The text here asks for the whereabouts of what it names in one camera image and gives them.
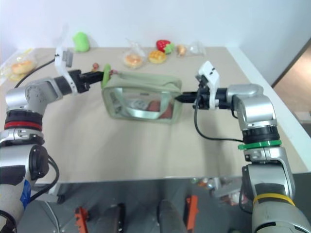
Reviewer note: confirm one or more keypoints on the red item inside pouch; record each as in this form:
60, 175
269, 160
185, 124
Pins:
160, 109

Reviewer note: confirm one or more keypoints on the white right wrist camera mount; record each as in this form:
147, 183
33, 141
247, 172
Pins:
211, 75

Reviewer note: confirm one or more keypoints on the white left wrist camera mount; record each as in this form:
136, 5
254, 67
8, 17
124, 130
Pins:
63, 63

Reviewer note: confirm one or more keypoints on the small red charm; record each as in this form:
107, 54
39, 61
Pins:
95, 65

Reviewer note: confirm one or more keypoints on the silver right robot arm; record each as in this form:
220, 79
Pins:
257, 106

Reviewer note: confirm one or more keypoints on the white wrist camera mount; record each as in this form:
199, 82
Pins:
63, 63
211, 75

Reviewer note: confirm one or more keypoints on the bagged round bread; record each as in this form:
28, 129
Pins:
132, 59

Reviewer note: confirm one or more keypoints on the yellow pineapple bun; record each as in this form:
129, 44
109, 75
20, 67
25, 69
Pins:
157, 56

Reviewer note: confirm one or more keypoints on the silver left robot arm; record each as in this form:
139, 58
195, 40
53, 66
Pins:
31, 97

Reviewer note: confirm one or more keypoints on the small bagged brown pastry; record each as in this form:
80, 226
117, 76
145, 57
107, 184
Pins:
181, 49

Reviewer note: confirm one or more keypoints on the empty clear plastic bag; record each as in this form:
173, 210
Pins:
198, 48

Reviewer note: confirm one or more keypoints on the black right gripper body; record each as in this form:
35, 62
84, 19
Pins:
202, 97

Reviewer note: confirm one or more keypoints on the bagged bread with yellow print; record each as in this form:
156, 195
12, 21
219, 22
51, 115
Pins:
20, 66

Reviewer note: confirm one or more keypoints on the orange clamp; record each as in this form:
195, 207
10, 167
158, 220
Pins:
81, 218
192, 211

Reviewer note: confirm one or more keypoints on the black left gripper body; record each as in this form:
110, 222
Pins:
78, 80

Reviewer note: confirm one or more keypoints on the green plush toy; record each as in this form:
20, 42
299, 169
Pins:
81, 42

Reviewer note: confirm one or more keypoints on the red strawberry toy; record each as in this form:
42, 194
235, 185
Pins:
163, 45

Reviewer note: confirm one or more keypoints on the green clear-window zip pouch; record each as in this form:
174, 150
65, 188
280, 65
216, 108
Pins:
143, 97

